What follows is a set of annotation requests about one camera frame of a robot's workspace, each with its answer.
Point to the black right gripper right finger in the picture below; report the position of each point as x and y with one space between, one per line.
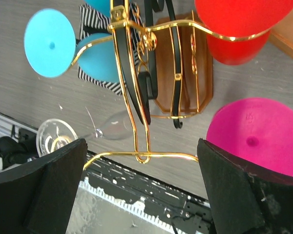
245 198

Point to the light blue wine glass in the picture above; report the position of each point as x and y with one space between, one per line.
51 48
103 6

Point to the magenta plastic wine glass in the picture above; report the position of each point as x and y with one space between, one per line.
259 130

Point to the light blue front wine glass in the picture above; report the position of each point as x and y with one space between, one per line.
51 48

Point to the red plastic wine glass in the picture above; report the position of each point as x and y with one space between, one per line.
240 18

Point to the gold wire wine glass rack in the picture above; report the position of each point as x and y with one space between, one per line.
134 46

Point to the aluminium front rail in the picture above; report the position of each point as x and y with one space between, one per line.
11 127

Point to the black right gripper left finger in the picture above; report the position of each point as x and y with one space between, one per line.
37 197

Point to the black white striped bag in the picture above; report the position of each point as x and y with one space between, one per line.
97 22

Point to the light blue rear wine glass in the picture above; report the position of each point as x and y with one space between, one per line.
103 6

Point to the clear glass wine glass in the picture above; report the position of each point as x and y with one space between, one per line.
55 133

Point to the wooden compartment tray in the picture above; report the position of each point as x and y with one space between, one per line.
282 35

